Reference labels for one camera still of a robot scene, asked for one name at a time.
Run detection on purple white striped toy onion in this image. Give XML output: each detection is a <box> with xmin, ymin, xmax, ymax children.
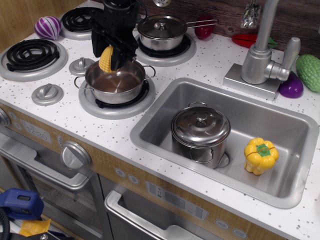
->
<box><xmin>34</xmin><ymin>16</ymin><xmax>62</xmax><ymax>41</ymax></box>

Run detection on lidded steel pot in sink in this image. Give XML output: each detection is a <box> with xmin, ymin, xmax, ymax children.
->
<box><xmin>170</xmin><ymin>102</ymin><xmax>231</xmax><ymax>169</ymax></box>

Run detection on silver toy faucet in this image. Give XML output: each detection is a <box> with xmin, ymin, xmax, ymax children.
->
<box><xmin>223</xmin><ymin>0</ymin><xmax>301</xmax><ymax>101</ymax></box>

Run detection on silver oven door handle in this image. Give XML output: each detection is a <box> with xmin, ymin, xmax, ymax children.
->
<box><xmin>0</xmin><ymin>133</ymin><xmax>90</xmax><ymax>193</ymax></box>

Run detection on back right stove burner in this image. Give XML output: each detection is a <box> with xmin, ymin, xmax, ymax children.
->
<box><xmin>135</xmin><ymin>33</ymin><xmax>197</xmax><ymax>67</ymax></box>

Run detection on silver dishwasher door handle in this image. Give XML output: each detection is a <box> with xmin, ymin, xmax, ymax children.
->
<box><xmin>104</xmin><ymin>190</ymin><xmax>201</xmax><ymax>240</ymax></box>

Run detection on yellow toy bell pepper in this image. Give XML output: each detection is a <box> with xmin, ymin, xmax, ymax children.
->
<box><xmin>244</xmin><ymin>137</ymin><xmax>279</xmax><ymax>176</ymax></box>

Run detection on hanging silver utensils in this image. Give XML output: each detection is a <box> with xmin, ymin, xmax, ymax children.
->
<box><xmin>240</xmin><ymin>0</ymin><xmax>262</xmax><ymax>29</ymax></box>

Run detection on dark red toy vegetable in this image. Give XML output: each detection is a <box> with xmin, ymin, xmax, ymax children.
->
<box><xmin>194</xmin><ymin>15</ymin><xmax>216</xmax><ymax>40</ymax></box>

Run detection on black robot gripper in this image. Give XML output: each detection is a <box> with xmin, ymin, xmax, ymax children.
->
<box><xmin>90</xmin><ymin>0</ymin><xmax>139</xmax><ymax>71</ymax></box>

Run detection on steel saucepan with lid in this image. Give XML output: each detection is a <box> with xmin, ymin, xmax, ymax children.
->
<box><xmin>137</xmin><ymin>15</ymin><xmax>218</xmax><ymax>51</ymax></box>

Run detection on purple toy eggplant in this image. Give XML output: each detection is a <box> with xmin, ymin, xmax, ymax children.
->
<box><xmin>279</xmin><ymin>72</ymin><xmax>304</xmax><ymax>99</ymax></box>

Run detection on blue clamp tool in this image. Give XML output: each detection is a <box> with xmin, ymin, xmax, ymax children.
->
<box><xmin>0</xmin><ymin>188</ymin><xmax>44</xmax><ymax>220</ymax></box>

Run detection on yellow toy corn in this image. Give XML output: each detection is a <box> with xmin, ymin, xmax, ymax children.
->
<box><xmin>98</xmin><ymin>46</ymin><xmax>116</xmax><ymax>74</ymax></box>

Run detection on red toy chili pepper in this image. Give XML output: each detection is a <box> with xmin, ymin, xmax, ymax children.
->
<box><xmin>231</xmin><ymin>33</ymin><xmax>278</xmax><ymax>48</ymax></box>

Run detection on large silver oven dial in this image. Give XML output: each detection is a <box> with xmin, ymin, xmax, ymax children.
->
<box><xmin>60</xmin><ymin>140</ymin><xmax>92</xmax><ymax>170</ymax></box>

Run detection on back left black burner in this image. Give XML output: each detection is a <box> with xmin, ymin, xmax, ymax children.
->
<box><xmin>60</xmin><ymin>7</ymin><xmax>103</xmax><ymax>41</ymax></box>

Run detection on small silver dial left edge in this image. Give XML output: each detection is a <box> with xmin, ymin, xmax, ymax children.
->
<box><xmin>0</xmin><ymin>108</ymin><xmax>11</xmax><ymax>127</ymax></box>

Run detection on black cable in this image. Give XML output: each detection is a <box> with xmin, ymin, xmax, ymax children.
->
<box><xmin>0</xmin><ymin>207</ymin><xmax>11</xmax><ymax>240</ymax></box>

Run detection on green bumpy toy gourd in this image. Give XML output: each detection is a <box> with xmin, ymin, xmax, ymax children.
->
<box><xmin>296</xmin><ymin>54</ymin><xmax>320</xmax><ymax>93</ymax></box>

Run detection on front right stove burner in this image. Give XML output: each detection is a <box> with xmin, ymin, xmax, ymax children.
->
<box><xmin>78</xmin><ymin>79</ymin><xmax>156</xmax><ymax>120</ymax></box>

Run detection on front left black burner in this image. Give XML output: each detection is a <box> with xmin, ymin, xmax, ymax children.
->
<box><xmin>0</xmin><ymin>39</ymin><xmax>68</xmax><ymax>82</ymax></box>

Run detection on stove burner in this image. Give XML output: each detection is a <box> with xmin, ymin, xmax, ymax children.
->
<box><xmin>78</xmin><ymin>79</ymin><xmax>156</xmax><ymax>120</ymax></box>
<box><xmin>135</xmin><ymin>33</ymin><xmax>197</xmax><ymax>67</ymax></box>

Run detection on silver stove knob front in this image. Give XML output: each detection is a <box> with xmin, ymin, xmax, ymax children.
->
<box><xmin>31</xmin><ymin>83</ymin><xmax>64</xmax><ymax>106</ymax></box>

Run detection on open steel pot on stove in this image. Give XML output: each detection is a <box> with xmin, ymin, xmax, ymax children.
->
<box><xmin>78</xmin><ymin>61</ymin><xmax>156</xmax><ymax>105</ymax></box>

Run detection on silver stove knob middle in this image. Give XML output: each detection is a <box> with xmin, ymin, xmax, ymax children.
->
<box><xmin>69</xmin><ymin>57</ymin><xmax>95</xmax><ymax>76</ymax></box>

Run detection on yellow tape piece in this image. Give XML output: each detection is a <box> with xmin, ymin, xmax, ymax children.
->
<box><xmin>18</xmin><ymin>219</ymin><xmax>51</xmax><ymax>237</ymax></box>

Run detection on black burner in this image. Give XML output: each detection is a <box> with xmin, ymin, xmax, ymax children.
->
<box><xmin>0</xmin><ymin>39</ymin><xmax>68</xmax><ymax>82</ymax></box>
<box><xmin>60</xmin><ymin>7</ymin><xmax>103</xmax><ymax>41</ymax></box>

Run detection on silver stove knob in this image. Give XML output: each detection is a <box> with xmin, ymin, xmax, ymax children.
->
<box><xmin>69</xmin><ymin>57</ymin><xmax>95</xmax><ymax>76</ymax></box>
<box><xmin>31</xmin><ymin>83</ymin><xmax>64</xmax><ymax>106</ymax></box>

